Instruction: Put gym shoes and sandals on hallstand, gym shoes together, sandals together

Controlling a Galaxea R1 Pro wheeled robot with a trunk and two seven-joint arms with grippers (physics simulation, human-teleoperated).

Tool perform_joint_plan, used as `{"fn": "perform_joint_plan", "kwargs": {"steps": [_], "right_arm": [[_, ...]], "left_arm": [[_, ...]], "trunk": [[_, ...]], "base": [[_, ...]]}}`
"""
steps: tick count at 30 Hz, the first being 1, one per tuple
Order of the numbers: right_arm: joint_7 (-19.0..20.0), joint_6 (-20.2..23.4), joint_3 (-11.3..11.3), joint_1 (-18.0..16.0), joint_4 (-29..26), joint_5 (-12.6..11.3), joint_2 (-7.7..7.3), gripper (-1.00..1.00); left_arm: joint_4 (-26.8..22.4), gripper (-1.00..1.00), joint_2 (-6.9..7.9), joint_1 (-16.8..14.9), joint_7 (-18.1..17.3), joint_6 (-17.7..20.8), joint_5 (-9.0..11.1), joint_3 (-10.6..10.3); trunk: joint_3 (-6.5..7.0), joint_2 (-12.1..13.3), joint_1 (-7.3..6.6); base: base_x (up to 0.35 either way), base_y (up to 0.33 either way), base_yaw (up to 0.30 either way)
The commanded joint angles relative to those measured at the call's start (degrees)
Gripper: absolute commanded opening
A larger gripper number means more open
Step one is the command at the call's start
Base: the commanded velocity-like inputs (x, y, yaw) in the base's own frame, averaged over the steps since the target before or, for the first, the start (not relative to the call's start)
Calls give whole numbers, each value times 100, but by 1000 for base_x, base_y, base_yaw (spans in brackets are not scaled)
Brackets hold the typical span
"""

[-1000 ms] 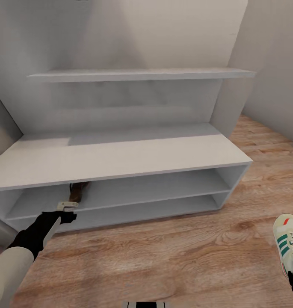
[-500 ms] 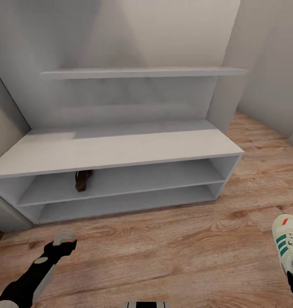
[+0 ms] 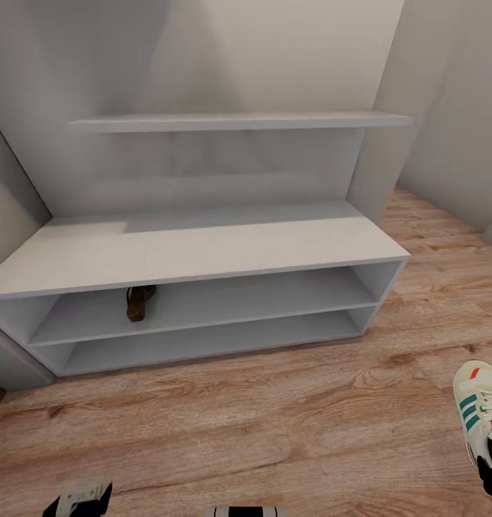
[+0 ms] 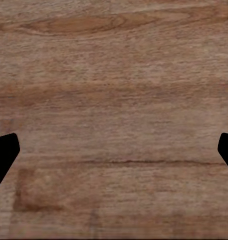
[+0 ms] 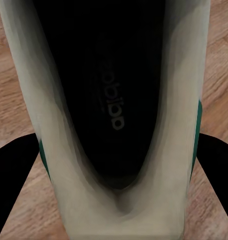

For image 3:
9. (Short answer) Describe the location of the gym shoe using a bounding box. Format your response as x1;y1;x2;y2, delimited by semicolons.
453;360;492;472

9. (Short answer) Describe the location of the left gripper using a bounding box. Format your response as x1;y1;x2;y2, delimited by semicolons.
42;483;112;517

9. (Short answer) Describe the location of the sandal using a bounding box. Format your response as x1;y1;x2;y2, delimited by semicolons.
126;284;156;322

